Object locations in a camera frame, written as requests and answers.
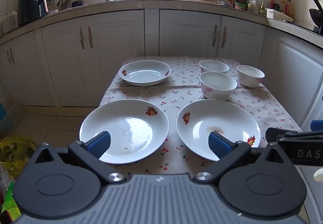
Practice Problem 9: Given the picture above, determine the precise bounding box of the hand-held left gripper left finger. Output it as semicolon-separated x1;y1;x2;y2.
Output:
28;131;127;184

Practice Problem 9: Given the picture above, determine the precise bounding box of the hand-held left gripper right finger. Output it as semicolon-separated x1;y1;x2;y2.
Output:
194;131;287;184

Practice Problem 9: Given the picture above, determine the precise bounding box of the white floral plate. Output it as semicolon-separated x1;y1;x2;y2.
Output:
119;60;172;87
176;99;261;162
79;99;169;164

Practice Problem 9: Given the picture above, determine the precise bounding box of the white bowl pink print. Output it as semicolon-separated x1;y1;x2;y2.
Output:
236;65;265;88
199;72;238;100
199;60;230;74

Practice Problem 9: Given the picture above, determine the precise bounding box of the cherry print tablecloth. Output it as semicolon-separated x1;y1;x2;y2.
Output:
99;56;303;182

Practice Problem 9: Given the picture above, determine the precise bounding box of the yellow plastic bag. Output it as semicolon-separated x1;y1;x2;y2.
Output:
0;136;38;179

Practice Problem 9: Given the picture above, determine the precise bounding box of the blue bin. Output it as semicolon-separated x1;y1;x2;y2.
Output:
0;101;8;136

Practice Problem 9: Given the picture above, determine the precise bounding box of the green box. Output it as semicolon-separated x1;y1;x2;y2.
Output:
0;181;21;224

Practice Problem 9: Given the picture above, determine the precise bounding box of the black pan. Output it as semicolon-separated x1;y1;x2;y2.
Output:
309;0;323;33

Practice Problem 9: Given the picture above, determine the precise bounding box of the white plastic container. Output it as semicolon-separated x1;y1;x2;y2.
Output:
265;8;295;23

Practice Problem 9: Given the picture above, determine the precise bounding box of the stone kitchen countertop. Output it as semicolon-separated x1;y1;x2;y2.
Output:
0;0;323;45

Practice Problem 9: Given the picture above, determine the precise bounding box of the black air fryer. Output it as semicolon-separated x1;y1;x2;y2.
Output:
17;0;47;27

